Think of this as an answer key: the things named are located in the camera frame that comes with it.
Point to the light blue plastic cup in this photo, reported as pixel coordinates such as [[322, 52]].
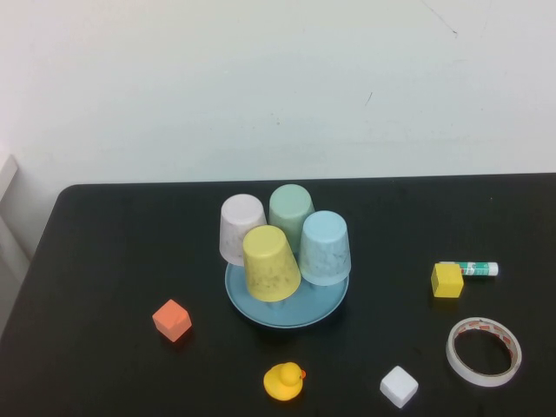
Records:
[[323, 247]]

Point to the mint green plastic cup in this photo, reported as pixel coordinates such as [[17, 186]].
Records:
[[289, 204]]

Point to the pale pink plastic cup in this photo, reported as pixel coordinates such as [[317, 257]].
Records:
[[234, 226]]

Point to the yellow plastic cup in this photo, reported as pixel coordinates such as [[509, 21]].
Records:
[[271, 265]]

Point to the blue cup stand with pegs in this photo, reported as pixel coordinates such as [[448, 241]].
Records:
[[304, 310]]

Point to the orange cube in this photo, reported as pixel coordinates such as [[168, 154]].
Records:
[[171, 321]]

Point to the yellow rubber duck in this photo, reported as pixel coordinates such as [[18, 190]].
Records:
[[280, 384]]

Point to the yellow cube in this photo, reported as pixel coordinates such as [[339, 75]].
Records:
[[447, 282]]

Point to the white green glue stick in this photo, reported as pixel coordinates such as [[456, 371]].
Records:
[[480, 269]]

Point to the white cube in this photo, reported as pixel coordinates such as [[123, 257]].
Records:
[[399, 386]]

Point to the white tape roll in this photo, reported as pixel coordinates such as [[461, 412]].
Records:
[[482, 381]]

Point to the white side panel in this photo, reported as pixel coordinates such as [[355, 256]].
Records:
[[8, 182]]

